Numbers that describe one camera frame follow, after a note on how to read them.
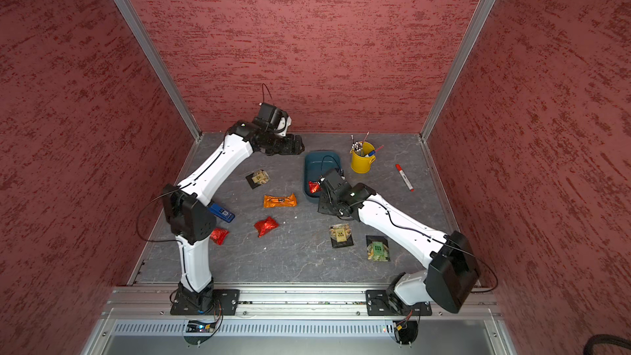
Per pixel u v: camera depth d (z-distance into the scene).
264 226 0.88
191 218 0.49
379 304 0.74
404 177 1.04
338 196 0.60
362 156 1.00
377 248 0.85
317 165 1.08
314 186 0.98
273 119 0.68
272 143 0.71
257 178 1.04
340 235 0.88
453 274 0.41
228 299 0.74
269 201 0.95
